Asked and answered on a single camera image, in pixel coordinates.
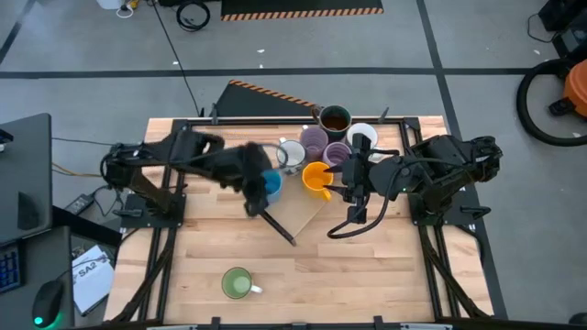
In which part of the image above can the black equipment case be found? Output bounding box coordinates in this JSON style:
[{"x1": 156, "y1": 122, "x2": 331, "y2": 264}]
[{"x1": 526, "y1": 0, "x2": 587, "y2": 59}]

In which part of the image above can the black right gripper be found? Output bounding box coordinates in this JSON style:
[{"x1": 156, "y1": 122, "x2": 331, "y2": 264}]
[{"x1": 322, "y1": 134, "x2": 414, "y2": 225}]

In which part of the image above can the black power adapter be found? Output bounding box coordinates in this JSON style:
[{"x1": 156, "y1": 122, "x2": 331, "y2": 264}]
[{"x1": 63, "y1": 193, "x2": 95, "y2": 215}]

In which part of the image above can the black right gripper cable loop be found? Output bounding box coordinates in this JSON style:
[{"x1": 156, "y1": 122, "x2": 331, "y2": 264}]
[{"x1": 326, "y1": 182, "x2": 400, "y2": 240}]

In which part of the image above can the yellow cable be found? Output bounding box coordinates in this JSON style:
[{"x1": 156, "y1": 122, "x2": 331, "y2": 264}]
[{"x1": 51, "y1": 162, "x2": 105, "y2": 180}]

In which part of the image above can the black metal table frame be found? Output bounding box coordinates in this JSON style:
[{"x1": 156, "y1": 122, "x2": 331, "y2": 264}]
[{"x1": 109, "y1": 116, "x2": 496, "y2": 330}]

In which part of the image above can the black keyboard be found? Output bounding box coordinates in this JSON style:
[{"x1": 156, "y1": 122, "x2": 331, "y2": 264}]
[{"x1": 0, "y1": 242, "x2": 24, "y2": 294}]

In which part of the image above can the dark grey desk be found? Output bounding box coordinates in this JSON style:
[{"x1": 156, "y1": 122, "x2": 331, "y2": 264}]
[{"x1": 0, "y1": 113, "x2": 123, "y2": 330}]

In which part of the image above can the purple ceramic mug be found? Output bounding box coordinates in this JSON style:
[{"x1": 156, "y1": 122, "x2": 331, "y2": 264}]
[
  {"x1": 322, "y1": 141, "x2": 353, "y2": 169},
  {"x1": 300, "y1": 126, "x2": 329, "y2": 161}
]

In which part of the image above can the orange shop vacuum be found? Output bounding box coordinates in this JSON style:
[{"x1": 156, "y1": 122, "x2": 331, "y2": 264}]
[{"x1": 548, "y1": 59, "x2": 587, "y2": 118}]

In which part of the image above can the white printed paper sheet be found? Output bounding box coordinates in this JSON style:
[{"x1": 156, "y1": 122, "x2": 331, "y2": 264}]
[{"x1": 71, "y1": 245, "x2": 116, "y2": 317}]

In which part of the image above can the long black floor cable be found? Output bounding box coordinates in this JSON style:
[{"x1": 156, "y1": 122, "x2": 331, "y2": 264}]
[{"x1": 150, "y1": 0, "x2": 205, "y2": 118}]

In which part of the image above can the white enamel mug blue rim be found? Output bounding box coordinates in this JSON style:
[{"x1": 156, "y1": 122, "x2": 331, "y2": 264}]
[{"x1": 276, "y1": 137, "x2": 307, "y2": 176}]

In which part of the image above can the black computer mouse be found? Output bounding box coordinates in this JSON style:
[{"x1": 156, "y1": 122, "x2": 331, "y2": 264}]
[{"x1": 30, "y1": 280, "x2": 65, "y2": 329}]

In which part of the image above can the orange vacuum cleaner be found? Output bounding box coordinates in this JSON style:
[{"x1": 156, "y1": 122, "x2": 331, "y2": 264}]
[{"x1": 515, "y1": 58, "x2": 587, "y2": 148}]

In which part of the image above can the coiled black cable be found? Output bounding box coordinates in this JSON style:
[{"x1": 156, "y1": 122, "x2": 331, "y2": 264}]
[{"x1": 176, "y1": 1, "x2": 212, "y2": 32}]

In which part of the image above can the green mug white handle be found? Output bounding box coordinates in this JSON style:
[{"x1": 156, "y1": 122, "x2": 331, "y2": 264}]
[{"x1": 220, "y1": 266, "x2": 263, "y2": 301}]

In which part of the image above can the wooden shelf with black frame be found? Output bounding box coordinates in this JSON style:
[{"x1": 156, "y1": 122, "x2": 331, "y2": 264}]
[{"x1": 259, "y1": 105, "x2": 391, "y2": 248}]

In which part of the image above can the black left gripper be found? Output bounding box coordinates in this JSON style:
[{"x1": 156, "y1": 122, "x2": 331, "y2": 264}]
[{"x1": 214, "y1": 141, "x2": 275, "y2": 219}]

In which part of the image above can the orange mug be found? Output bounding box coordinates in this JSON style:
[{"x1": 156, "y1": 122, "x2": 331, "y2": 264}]
[{"x1": 301, "y1": 160, "x2": 335, "y2": 203}]

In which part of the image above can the dark green mug brown inside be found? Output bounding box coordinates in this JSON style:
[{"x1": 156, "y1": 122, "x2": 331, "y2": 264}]
[{"x1": 311, "y1": 104, "x2": 353, "y2": 142}]

